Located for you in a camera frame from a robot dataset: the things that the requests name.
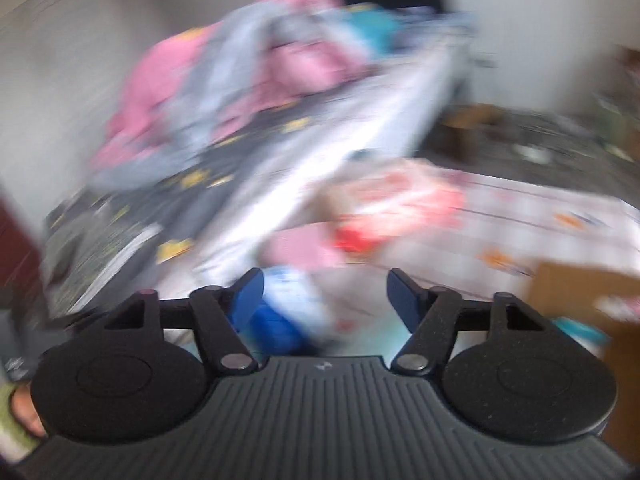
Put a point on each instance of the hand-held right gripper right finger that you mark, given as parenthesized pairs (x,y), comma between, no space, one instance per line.
(402,292)

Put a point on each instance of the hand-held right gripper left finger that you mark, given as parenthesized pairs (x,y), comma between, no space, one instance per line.
(247,292)

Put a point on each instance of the pink plush toy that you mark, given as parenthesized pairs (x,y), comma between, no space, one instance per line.
(295,252)

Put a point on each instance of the large cardboard box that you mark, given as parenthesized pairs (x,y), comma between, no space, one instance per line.
(565,285)

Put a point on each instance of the red wet wipes pack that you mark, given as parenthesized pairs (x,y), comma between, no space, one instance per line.
(400,200)

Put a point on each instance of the dark grey printed bedsheet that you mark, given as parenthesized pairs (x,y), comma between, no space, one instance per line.
(150,210)

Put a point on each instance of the checked floral play mat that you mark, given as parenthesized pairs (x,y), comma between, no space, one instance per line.
(525,220)

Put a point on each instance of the white stitched mattress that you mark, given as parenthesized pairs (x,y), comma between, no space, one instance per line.
(325,135)

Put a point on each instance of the small open cardboard box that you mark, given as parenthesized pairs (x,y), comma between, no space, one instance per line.
(470,125)

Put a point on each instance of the pink and grey quilt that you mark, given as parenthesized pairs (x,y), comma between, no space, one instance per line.
(150,85)

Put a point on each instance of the teal printed cloth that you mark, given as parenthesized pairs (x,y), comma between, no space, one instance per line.
(372,27)

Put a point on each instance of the blue purple cloth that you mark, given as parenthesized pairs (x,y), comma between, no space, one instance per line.
(435,22)

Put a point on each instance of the person's green clothing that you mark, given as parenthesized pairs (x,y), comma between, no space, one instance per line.
(10,425)

